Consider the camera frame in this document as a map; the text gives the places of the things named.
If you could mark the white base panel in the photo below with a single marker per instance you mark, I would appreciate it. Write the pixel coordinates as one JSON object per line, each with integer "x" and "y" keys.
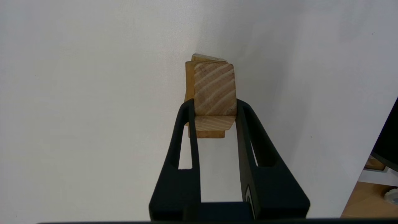
{"x": 376, "y": 177}

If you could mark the black robot torso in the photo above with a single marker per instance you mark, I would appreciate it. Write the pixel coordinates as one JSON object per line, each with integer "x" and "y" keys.
{"x": 388, "y": 137}

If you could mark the rectangular wooden building block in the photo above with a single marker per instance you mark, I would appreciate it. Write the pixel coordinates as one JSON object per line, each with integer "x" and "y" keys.
{"x": 189, "y": 81}

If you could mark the triangular wooden building block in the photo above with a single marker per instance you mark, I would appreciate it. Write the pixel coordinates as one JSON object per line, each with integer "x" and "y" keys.
{"x": 214, "y": 90}

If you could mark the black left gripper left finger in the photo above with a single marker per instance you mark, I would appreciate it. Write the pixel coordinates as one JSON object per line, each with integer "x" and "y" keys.
{"x": 174, "y": 193}

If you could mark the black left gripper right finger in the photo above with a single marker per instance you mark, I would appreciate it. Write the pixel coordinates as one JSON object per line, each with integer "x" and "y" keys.
{"x": 276, "y": 193}

